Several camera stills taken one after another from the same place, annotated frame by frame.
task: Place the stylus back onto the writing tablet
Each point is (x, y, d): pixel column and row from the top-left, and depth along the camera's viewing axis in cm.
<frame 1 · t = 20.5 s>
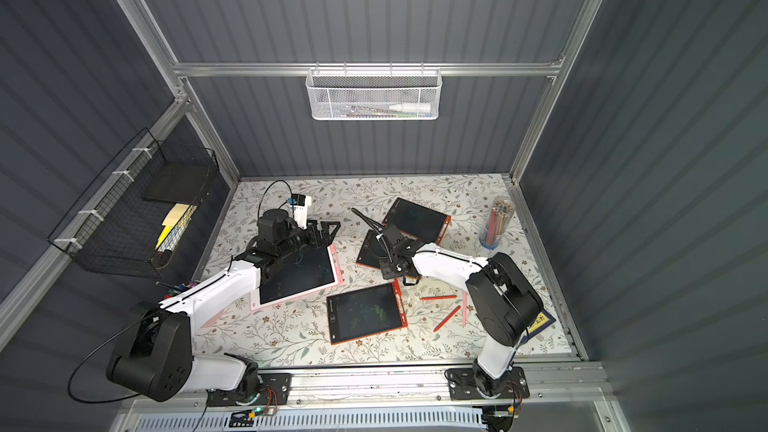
left hand: (332, 225, 84), fingers open
right hand: (393, 266, 91), fingers closed
clear cup of pencils: (503, 209, 89), point 19 cm above the table
red tablet front with scribbles: (365, 312, 88), on the table
red tablet middle: (374, 248, 104), on the table
red tablet rear right: (417, 221, 110), on the table
red stylus diagonal: (447, 318, 86), on the table

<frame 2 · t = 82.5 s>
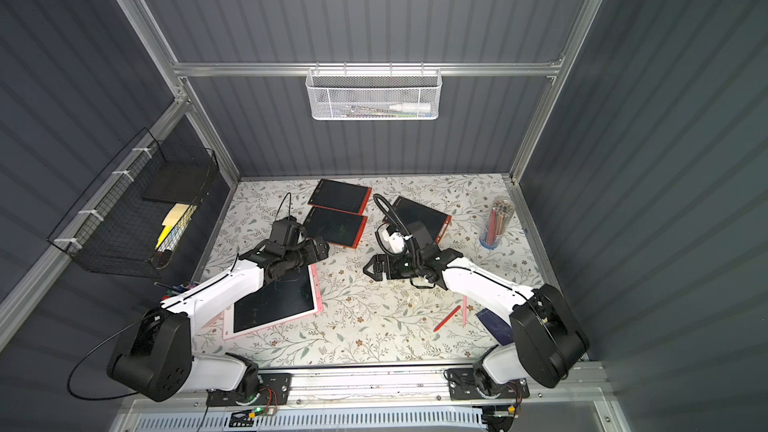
left hand: (320, 252, 88), fingers open
right hand: (378, 269, 82), fingers open
red tablet front with scribbles: (338, 227, 107), on the table
red tablet middle: (336, 195, 120), on the table
the other named things where they were.

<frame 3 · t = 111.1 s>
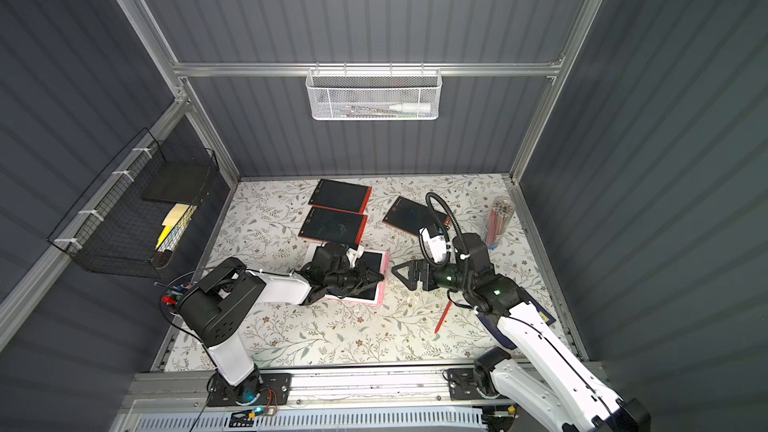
left hand: (388, 284, 85), fingers closed
right hand: (408, 268, 71), fingers open
the named things where they were.

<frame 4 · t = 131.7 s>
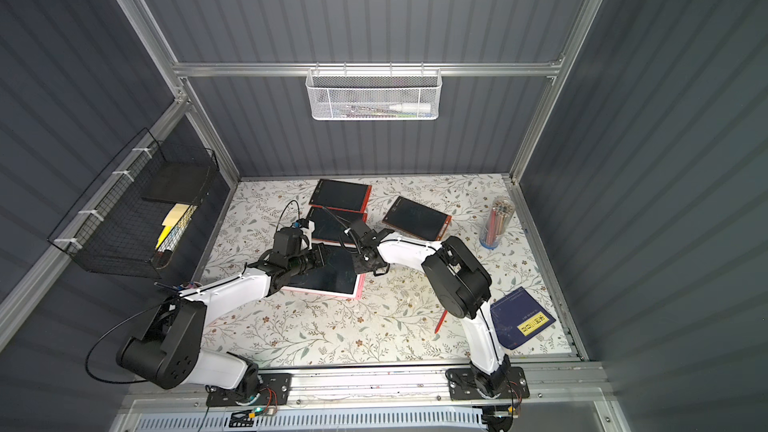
left hand: (334, 252, 89), fingers closed
right hand: (363, 264, 95), fingers closed
the named things where they were.

